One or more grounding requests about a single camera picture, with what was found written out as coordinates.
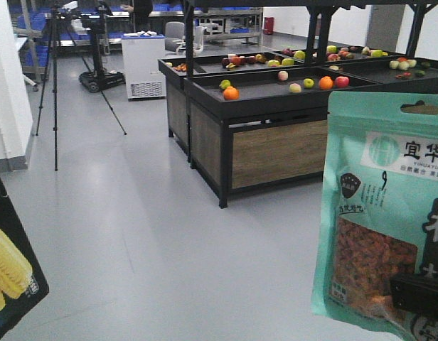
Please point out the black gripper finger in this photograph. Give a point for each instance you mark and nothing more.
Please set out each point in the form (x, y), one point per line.
(415, 293)

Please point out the teal goji berry pouch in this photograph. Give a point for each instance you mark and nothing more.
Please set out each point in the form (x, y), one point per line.
(379, 209)

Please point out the black Franzzi cookie box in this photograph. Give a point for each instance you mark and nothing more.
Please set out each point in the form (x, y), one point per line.
(22, 282)

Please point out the black wheeled robot base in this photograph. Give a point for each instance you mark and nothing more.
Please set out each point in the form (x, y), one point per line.
(98, 78)

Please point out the orange fruit front right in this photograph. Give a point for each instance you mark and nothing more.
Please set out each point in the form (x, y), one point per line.
(326, 83)

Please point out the orange fruit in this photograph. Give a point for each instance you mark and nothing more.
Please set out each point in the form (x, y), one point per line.
(231, 93)
(326, 83)

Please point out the black wood fruit display stand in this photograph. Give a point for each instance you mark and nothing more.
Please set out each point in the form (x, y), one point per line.
(269, 136)

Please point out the orange fruit front left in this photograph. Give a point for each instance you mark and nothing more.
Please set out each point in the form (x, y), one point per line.
(231, 93)

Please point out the red apple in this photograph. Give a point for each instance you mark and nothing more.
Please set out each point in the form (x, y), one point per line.
(342, 81)

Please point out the white chest freezer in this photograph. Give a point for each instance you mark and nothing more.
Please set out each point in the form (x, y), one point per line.
(141, 54)

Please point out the black camera tripod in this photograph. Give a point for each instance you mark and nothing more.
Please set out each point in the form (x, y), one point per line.
(60, 17)

